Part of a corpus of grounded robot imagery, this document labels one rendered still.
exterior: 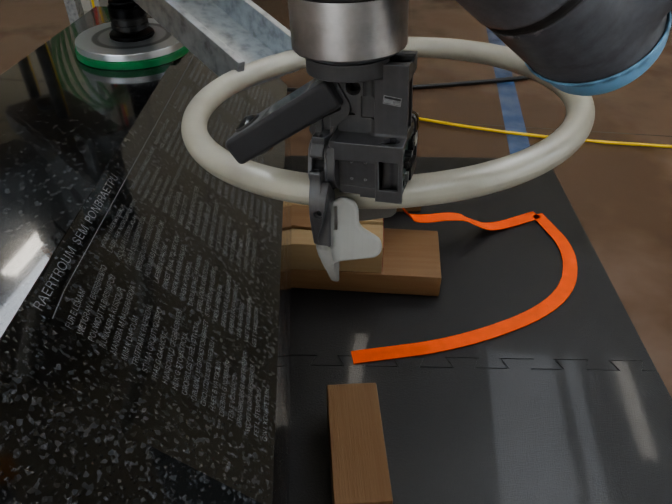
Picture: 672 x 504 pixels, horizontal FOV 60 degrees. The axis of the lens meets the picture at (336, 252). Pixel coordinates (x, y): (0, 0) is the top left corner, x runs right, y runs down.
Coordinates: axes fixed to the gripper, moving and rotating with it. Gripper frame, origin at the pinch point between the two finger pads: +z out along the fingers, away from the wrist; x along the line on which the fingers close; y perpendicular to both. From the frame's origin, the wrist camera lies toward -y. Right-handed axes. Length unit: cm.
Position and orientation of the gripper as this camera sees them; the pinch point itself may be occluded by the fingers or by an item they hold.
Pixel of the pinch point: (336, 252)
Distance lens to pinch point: 58.3
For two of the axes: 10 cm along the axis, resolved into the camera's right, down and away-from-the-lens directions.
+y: 9.6, 1.3, -2.5
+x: 2.8, -5.8, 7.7
